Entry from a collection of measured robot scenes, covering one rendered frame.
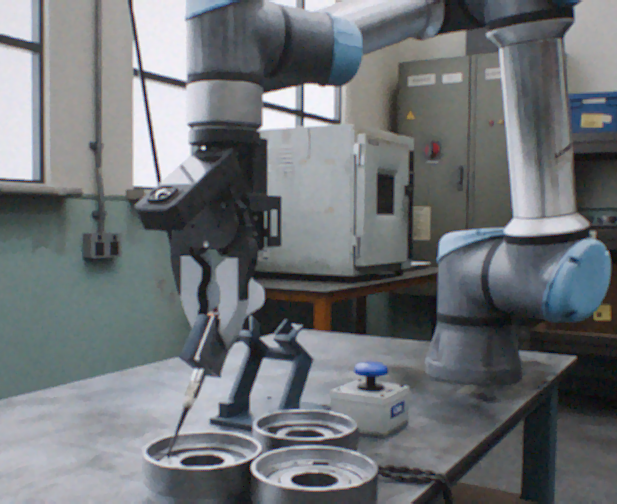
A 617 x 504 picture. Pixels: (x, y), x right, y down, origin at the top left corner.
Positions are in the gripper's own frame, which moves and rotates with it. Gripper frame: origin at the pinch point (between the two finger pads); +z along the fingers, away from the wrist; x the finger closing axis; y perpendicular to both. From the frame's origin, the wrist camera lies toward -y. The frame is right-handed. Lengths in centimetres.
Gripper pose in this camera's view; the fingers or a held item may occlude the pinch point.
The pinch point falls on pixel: (211, 335)
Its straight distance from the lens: 71.7
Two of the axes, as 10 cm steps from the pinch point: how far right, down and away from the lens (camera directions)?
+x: -8.7, -0.3, 5.0
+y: 5.0, -0.4, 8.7
